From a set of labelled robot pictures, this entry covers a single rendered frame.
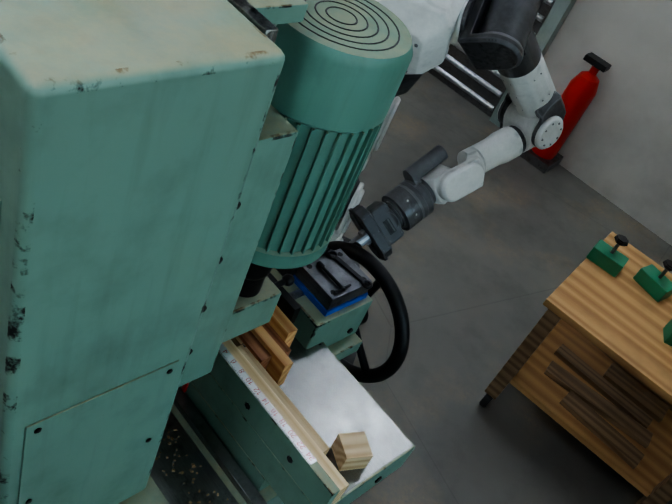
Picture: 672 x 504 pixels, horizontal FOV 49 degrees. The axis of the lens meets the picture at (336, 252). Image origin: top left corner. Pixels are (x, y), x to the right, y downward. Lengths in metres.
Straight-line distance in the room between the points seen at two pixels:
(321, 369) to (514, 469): 1.40
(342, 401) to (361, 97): 0.56
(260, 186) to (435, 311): 2.06
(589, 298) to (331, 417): 1.35
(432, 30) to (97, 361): 0.90
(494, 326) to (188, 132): 2.38
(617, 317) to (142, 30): 1.97
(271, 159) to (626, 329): 1.73
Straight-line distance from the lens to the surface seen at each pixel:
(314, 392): 1.18
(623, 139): 4.00
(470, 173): 1.55
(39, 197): 0.57
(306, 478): 1.06
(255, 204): 0.82
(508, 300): 3.06
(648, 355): 2.34
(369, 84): 0.79
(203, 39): 0.61
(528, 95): 1.59
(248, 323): 1.10
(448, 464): 2.41
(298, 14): 0.73
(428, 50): 1.45
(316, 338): 1.22
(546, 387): 2.55
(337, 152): 0.84
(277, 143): 0.77
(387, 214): 1.50
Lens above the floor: 1.81
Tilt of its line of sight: 40 degrees down
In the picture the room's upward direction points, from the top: 25 degrees clockwise
